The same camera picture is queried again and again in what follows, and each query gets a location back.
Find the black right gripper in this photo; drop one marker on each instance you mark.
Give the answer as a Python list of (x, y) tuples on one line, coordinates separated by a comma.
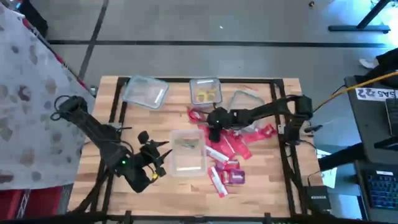
[(216, 132)]

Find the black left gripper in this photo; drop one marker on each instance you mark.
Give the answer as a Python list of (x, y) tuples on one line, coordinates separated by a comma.
[(149, 161)]

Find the large clear plastic container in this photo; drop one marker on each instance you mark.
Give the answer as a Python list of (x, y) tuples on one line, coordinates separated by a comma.
[(186, 161), (140, 90)]

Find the purple candy packet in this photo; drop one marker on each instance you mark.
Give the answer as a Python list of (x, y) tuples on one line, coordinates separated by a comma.
[(237, 176)]

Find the yellow candy packet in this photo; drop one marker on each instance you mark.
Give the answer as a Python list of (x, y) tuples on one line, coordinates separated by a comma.
[(201, 95), (212, 94)]

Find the small teal-rimmed clear lid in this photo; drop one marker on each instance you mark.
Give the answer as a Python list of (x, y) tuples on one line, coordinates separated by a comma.
[(205, 81)]

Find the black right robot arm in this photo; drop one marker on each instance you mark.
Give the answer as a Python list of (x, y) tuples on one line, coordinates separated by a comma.
[(273, 107)]

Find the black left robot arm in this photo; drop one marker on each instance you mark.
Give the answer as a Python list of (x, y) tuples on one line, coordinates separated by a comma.
[(93, 127)]

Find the long red candy packet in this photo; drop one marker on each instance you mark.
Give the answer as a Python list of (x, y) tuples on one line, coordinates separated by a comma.
[(253, 136), (241, 146), (225, 146)]

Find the magenta candy packet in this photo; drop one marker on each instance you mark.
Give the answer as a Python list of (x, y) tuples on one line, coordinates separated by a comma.
[(230, 164)]

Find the small red candy packet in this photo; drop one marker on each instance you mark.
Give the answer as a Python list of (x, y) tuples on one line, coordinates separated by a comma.
[(224, 177)]

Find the long red white candy strip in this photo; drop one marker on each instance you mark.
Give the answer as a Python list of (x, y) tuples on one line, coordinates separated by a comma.
[(217, 183)]

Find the black plug connector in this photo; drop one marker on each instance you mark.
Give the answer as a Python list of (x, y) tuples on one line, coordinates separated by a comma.
[(312, 128)]

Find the black power adapter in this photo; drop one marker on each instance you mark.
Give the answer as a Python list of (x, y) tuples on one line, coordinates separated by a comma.
[(318, 199)]

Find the white paper sheet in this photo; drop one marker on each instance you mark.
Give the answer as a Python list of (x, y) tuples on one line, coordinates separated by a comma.
[(329, 177)]

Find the red fabric panel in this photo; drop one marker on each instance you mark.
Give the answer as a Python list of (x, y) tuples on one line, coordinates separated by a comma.
[(43, 202)]

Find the black desk crossbar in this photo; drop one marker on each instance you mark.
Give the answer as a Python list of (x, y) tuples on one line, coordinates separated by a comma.
[(342, 155)]

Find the spotted grey cloth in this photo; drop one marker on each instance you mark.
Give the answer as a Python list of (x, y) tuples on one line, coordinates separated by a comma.
[(31, 93)]

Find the black desk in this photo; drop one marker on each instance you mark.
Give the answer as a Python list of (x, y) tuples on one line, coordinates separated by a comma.
[(367, 130)]

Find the white paper label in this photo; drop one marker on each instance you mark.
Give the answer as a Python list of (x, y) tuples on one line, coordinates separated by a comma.
[(373, 94)]

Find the small dark floor object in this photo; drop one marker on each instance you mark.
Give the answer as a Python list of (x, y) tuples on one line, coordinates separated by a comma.
[(311, 3)]

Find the person's shoe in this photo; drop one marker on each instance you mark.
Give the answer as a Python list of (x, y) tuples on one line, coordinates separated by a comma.
[(368, 63)]

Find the black laptop backlit keyboard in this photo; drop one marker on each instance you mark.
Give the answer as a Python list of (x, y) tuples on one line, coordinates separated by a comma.
[(382, 189)]

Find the black laptop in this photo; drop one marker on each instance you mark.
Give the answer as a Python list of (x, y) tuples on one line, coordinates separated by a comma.
[(393, 118)]

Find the black box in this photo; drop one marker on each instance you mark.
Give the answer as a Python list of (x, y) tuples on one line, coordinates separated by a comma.
[(32, 15)]

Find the black desk foot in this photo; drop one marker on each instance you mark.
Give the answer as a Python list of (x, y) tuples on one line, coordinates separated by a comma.
[(357, 28)]

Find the person's leg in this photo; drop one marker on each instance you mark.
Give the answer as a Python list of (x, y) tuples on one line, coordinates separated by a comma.
[(388, 62)]

